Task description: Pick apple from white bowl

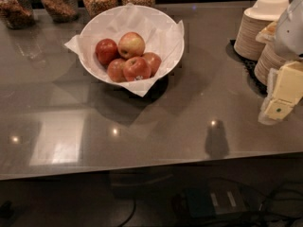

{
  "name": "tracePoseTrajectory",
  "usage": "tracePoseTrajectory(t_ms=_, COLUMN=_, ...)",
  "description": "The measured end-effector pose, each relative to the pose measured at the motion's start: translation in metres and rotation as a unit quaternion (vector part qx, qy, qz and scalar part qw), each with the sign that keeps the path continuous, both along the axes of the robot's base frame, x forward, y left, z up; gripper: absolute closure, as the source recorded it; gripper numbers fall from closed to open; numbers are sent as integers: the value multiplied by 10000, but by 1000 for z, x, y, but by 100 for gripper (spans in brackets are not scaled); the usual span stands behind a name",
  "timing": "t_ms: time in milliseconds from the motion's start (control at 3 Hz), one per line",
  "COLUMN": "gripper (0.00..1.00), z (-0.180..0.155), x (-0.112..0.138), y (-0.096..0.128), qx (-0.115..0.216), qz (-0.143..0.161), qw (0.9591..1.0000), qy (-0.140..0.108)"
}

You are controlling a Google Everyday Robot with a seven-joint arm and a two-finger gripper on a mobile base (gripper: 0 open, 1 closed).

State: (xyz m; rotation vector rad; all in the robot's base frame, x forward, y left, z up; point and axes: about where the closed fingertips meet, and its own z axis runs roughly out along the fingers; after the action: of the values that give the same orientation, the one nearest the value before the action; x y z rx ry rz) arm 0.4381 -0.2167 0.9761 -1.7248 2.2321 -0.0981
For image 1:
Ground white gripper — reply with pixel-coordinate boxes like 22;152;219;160
265;0;303;121

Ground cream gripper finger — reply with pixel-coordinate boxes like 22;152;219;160
258;68;277;126

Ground red right apple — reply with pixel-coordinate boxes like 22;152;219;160
143;52;162;77

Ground red apple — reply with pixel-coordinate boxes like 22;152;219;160
143;52;162;77
95;39;119;66
123;57;152;81
107;58;126;82

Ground red front centre apple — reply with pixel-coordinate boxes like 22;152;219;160
123;57;152;81

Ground yellow-red top apple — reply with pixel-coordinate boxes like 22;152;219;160
117;32;145;60

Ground white bowl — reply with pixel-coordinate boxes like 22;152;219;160
77;5;184;90

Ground red front left apple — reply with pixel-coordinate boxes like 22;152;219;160
107;58;126;82

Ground black rubber mat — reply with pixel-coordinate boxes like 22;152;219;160
234;50;267;97

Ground back stack paper bowls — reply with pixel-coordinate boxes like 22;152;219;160
234;0;289;61

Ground dark box under table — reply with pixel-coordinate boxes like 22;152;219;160
183;183;248;218

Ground glass jar brown cereal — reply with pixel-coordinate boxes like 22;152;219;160
41;0;79;23

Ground glass jar dark granola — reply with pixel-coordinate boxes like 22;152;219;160
0;0;35;29

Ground black cable on floor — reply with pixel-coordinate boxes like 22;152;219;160
116;199;137;227

